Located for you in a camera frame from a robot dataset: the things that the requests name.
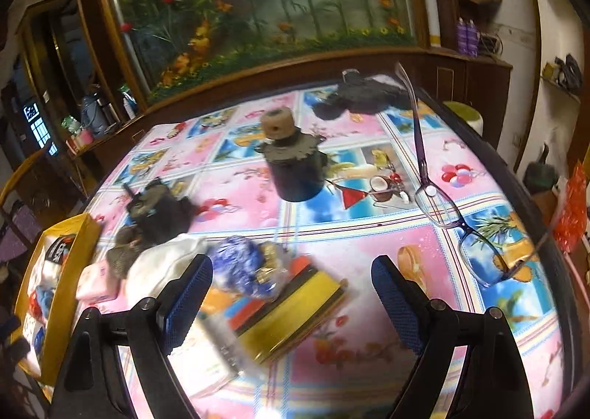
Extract pink tissue pack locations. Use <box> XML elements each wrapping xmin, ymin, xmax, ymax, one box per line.
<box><xmin>75</xmin><ymin>261</ymin><xmax>121</xmax><ymax>303</ymax></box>

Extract yellow and black flat box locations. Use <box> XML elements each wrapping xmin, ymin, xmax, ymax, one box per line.
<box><xmin>233</xmin><ymin>255</ymin><xmax>348</xmax><ymax>362</ymax></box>

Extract brown knitted hat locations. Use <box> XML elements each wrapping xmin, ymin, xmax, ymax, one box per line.
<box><xmin>106</xmin><ymin>228</ymin><xmax>148</xmax><ymax>279</ymax></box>

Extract clear plastic box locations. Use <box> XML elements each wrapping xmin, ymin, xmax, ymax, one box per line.
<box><xmin>170</xmin><ymin>308</ymin><xmax>245</xmax><ymax>397</ymax></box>

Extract black cylinder with wooden spool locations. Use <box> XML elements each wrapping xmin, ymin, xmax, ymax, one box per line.
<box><xmin>256</xmin><ymin>106</ymin><xmax>328</xmax><ymax>203</ymax></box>

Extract yellow cardboard box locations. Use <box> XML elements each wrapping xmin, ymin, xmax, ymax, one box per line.
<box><xmin>11</xmin><ymin>213</ymin><xmax>102</xmax><ymax>383</ymax></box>

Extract green stool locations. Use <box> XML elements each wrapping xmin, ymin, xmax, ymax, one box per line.
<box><xmin>442</xmin><ymin>101</ymin><xmax>485</xmax><ymax>138</ymax></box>

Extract wooden low cabinet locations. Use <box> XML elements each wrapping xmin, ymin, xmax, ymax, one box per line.
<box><xmin>424</xmin><ymin>45</ymin><xmax>512</xmax><ymax>148</ymax></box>

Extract pink container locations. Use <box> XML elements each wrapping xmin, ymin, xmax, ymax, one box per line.
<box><xmin>69</xmin><ymin>128</ymin><xmax>95</xmax><ymax>155</ymax></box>

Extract gold wrapped candy bag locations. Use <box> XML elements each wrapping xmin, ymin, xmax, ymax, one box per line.
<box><xmin>256</xmin><ymin>241</ymin><xmax>289</xmax><ymax>295</ymax></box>

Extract white cloth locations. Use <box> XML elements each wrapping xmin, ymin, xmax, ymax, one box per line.
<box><xmin>124</xmin><ymin>235</ymin><xmax>210</xmax><ymax>309</ymax></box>

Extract purple frame eyeglasses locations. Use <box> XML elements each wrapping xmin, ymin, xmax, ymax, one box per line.
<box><xmin>395</xmin><ymin>62</ymin><xmax>568</xmax><ymax>287</ymax></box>

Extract dark cloth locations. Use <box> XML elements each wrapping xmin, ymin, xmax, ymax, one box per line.
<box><xmin>313</xmin><ymin>70</ymin><xmax>418</xmax><ymax>120</ymax></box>

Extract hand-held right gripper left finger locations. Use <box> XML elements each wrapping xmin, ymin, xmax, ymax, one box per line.
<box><xmin>48</xmin><ymin>254</ymin><xmax>214</xmax><ymax>419</ymax></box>

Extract wooden chair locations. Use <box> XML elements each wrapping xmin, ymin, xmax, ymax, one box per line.
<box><xmin>0</xmin><ymin>149</ymin><xmax>51</xmax><ymax>263</ymax></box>

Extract blue and white patterned bag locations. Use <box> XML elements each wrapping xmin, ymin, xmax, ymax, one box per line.
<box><xmin>207</xmin><ymin>236</ymin><xmax>268</xmax><ymax>300</ymax></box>

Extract blue water jug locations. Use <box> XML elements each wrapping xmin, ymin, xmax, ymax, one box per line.
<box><xmin>80</xmin><ymin>87</ymin><xmax>109</xmax><ymax>136</ymax></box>

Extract black and white tissue pack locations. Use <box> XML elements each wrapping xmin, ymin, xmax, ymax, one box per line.
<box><xmin>46</xmin><ymin>235</ymin><xmax>77</xmax><ymax>267</ymax></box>

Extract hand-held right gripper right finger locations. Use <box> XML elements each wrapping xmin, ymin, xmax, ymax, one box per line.
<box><xmin>371</xmin><ymin>255</ymin><xmax>528</xmax><ymax>419</ymax></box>

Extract wooden display cabinet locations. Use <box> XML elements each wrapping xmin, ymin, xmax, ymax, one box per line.
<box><xmin>14</xmin><ymin>0</ymin><xmax>139</xmax><ymax>157</ymax></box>

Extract white bottle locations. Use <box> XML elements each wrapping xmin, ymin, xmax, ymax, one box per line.
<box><xmin>121</xmin><ymin>87</ymin><xmax>138</xmax><ymax>120</ymax></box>

